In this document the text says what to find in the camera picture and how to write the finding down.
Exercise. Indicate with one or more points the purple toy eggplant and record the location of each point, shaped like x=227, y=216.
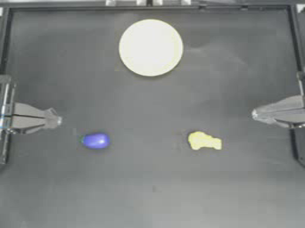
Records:
x=96, y=141

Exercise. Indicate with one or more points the yellow round plate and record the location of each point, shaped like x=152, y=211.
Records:
x=149, y=47

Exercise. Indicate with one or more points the yellow toy food piece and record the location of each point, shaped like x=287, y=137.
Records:
x=203, y=141

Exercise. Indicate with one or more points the black table frame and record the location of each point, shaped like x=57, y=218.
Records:
x=78, y=6

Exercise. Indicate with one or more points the silver metal bracket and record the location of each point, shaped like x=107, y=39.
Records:
x=149, y=2
x=111, y=2
x=186, y=2

